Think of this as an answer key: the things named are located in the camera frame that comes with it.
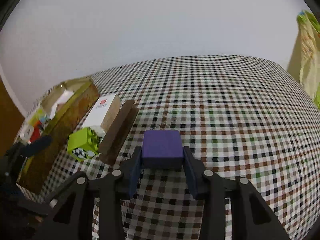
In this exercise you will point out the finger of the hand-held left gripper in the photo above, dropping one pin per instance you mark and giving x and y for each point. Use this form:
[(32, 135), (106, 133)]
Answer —
[(37, 145)]

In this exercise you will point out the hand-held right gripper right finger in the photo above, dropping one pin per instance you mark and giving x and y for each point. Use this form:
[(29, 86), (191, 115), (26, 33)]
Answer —
[(191, 177)]

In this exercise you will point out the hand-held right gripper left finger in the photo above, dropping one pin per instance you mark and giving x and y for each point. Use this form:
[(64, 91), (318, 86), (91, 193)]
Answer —
[(133, 177)]

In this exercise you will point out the red building block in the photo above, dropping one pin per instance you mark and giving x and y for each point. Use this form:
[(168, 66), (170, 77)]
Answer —
[(37, 133)]

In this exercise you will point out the white rectangular block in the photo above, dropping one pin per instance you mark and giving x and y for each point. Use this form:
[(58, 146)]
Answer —
[(27, 131)]

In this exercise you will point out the gold metal tin box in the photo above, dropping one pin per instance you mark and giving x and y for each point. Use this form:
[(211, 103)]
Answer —
[(62, 130)]

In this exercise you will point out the purple cube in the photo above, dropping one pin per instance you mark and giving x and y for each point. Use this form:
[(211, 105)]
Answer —
[(162, 147)]

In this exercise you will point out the brown wooden furniture panel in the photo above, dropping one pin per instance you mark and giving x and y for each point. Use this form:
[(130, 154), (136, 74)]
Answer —
[(10, 120)]

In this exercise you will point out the green building block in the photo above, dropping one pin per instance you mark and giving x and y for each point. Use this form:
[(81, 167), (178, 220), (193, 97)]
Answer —
[(80, 140)]

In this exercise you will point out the dark brown wooden block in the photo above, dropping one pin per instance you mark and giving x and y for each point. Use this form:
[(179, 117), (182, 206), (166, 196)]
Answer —
[(117, 132)]

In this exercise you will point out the white paper sheet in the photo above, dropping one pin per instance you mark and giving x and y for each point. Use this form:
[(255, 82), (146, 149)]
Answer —
[(62, 100)]

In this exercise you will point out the white cardboard box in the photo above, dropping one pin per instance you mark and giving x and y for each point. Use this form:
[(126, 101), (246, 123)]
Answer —
[(100, 110)]

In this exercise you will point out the checkered tablecloth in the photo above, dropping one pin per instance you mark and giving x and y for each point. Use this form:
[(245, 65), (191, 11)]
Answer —
[(212, 105)]

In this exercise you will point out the pineapple print hanging cloth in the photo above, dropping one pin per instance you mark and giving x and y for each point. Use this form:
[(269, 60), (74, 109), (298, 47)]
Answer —
[(307, 62)]

